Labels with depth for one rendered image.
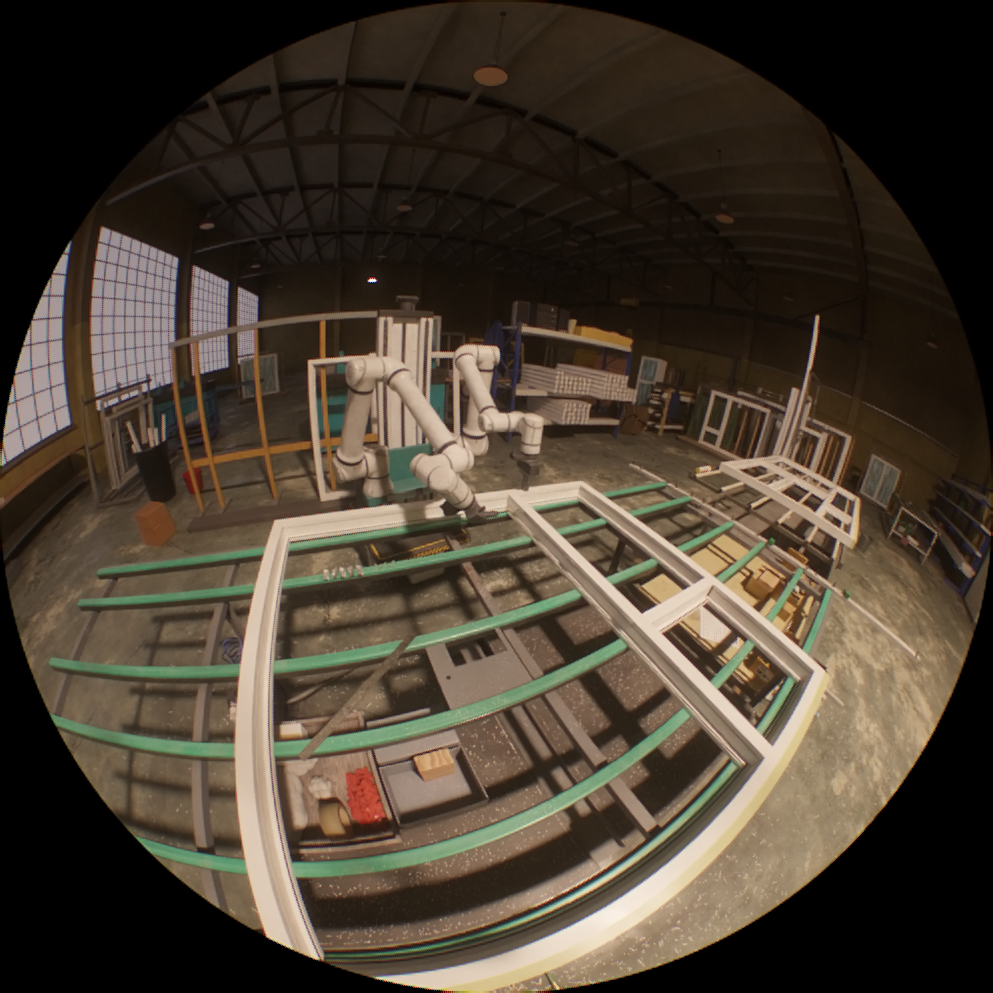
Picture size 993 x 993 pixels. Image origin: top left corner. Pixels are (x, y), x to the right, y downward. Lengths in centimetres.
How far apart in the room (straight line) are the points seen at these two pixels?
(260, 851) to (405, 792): 47
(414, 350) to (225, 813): 273
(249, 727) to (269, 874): 32
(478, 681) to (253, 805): 60
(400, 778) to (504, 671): 45
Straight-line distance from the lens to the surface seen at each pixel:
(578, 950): 70
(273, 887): 74
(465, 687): 82
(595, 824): 107
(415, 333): 204
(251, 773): 76
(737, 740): 92
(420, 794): 100
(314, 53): 895
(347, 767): 105
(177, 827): 211
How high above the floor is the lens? 157
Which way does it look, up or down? 27 degrees down
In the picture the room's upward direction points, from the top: 5 degrees clockwise
